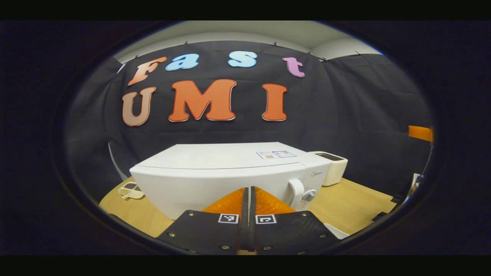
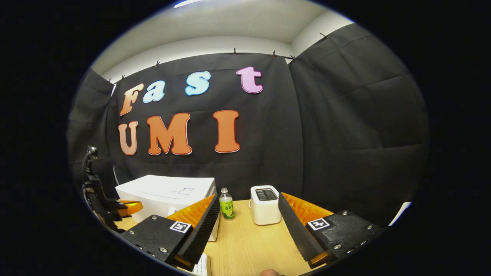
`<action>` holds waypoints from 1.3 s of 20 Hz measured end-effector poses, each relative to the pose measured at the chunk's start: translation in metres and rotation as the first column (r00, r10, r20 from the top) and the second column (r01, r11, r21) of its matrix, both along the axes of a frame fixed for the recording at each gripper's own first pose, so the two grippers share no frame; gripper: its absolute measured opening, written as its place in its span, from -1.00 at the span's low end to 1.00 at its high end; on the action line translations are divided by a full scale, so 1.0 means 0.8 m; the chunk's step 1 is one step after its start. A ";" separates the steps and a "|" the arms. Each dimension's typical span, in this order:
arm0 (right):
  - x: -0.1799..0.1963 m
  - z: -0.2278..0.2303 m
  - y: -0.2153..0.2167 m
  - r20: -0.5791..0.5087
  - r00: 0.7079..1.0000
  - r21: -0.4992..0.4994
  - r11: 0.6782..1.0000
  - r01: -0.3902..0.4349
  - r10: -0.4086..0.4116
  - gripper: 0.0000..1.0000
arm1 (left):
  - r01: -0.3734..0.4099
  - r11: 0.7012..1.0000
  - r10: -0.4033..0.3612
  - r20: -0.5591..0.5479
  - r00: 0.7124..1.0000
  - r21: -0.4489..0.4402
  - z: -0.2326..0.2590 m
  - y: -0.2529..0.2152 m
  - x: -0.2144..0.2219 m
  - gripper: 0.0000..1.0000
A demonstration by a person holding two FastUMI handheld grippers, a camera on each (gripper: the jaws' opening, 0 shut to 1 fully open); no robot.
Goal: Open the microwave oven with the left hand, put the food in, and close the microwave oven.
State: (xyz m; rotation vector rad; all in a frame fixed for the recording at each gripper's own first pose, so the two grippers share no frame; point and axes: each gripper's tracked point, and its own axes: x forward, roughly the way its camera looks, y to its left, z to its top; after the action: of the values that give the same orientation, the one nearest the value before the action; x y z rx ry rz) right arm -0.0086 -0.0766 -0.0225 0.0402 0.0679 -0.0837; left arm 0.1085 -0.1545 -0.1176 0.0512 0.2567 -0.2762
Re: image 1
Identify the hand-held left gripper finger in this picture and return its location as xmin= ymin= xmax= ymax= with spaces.
xmin=249 ymin=186 xmax=340 ymax=256
xmin=155 ymin=187 xmax=249 ymax=256

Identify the white microwave oven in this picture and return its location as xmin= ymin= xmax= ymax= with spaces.
xmin=129 ymin=142 xmax=331 ymax=221

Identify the white rectangular tray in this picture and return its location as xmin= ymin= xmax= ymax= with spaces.
xmin=324 ymin=223 xmax=350 ymax=240

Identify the white toaster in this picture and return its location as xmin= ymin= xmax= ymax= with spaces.
xmin=309 ymin=151 xmax=349 ymax=187

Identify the small white dish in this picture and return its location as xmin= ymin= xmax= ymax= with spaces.
xmin=117 ymin=182 xmax=145 ymax=200

